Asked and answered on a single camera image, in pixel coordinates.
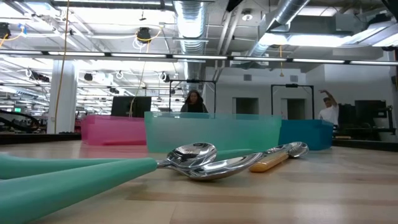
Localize long ceiling light strip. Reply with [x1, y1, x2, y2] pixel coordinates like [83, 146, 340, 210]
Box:
[0, 49, 398, 67]

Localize yellow hanging cable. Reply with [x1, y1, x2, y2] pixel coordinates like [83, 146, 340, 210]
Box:
[53, 0, 70, 134]
[128, 40, 150, 118]

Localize white column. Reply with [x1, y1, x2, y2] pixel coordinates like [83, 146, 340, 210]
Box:
[46, 58, 79, 134]

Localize black ceiling cable reel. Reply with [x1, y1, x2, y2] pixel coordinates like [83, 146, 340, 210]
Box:
[136, 27, 152, 44]

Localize black metal gantry frame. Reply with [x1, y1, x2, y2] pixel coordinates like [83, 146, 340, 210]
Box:
[271, 83, 315, 121]
[169, 79, 218, 114]

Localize teal-handled metal spoon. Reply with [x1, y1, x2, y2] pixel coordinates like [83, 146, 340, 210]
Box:
[0, 151, 266, 182]
[0, 142, 218, 224]

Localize black equipment desk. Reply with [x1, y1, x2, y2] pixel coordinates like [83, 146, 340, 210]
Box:
[333, 99, 396, 141]

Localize black monitor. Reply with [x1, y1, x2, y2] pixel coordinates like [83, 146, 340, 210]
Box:
[110, 95, 152, 118]

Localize silver ventilation duct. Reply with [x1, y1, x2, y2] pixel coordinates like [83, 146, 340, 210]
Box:
[248, 0, 312, 58]
[173, 0, 208, 82]

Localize orange-handled metal spoon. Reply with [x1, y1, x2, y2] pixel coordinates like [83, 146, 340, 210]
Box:
[248, 141, 310, 174]

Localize pink translucent plastic bin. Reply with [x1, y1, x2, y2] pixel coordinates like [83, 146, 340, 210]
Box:
[80, 114, 147, 146]

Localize teal translucent plastic bin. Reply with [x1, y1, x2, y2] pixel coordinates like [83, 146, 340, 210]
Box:
[144, 111, 282, 154]

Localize dark blue plastic bin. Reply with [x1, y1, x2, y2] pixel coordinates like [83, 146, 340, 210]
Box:
[277, 119, 335, 151]

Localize person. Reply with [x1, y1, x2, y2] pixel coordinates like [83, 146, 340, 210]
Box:
[317, 89, 340, 127]
[180, 89, 210, 114]

